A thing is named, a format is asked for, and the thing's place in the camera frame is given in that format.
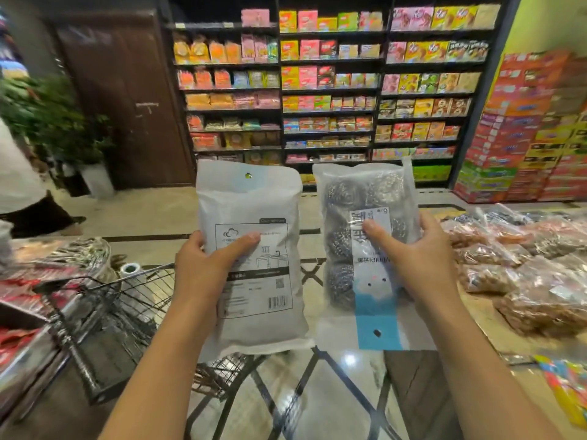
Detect metal wire shopping cart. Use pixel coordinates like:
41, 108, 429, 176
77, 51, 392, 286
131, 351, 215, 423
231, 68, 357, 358
32, 263, 271, 408

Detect green potted plant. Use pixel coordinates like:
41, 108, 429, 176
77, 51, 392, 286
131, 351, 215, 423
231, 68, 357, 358
0, 75, 116, 166

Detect pile of clear nut bags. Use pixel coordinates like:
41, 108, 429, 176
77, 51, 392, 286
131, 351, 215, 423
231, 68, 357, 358
442, 203, 587, 337

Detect brown wooden door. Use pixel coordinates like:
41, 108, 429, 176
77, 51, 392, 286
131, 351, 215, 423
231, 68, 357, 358
54, 11, 196, 191

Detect stack of red cartons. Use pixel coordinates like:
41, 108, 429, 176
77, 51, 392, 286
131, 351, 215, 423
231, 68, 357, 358
452, 49, 587, 205

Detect person's left forearm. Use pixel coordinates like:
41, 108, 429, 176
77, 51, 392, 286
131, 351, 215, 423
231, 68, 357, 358
98, 295, 221, 440

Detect person's right hand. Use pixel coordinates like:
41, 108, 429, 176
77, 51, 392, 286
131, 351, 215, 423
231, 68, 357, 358
362, 210, 459, 307

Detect person's left hand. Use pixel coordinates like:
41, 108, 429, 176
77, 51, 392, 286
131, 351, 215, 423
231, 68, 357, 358
173, 231, 262, 317

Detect pile of red stick snacks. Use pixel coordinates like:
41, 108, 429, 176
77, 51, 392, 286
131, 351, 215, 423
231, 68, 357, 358
0, 265, 81, 312

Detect wooden acrylic-bin snack stand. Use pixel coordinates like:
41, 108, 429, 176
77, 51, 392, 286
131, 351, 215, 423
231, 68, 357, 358
0, 235, 120, 440

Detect black biscuit shelving unit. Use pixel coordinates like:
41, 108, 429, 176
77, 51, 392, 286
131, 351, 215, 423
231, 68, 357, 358
160, 0, 522, 191

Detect wooden glass-edged display counter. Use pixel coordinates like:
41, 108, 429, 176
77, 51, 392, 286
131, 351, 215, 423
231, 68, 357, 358
385, 203, 587, 440

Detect pile of colourful candy packets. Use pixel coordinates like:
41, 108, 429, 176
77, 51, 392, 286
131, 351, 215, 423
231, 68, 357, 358
534, 354, 587, 429

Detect rows of biscuit boxes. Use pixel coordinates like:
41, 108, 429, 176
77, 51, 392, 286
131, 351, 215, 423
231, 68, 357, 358
173, 4, 501, 184

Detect white plant pot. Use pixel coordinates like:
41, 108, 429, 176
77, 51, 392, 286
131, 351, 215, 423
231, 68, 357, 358
78, 162, 116, 200

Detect person's right forearm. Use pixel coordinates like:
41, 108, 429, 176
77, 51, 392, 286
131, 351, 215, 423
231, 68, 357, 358
418, 284, 567, 440

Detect pile of red candy packets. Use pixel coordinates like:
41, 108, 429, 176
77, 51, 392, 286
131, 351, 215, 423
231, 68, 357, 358
0, 327, 42, 370

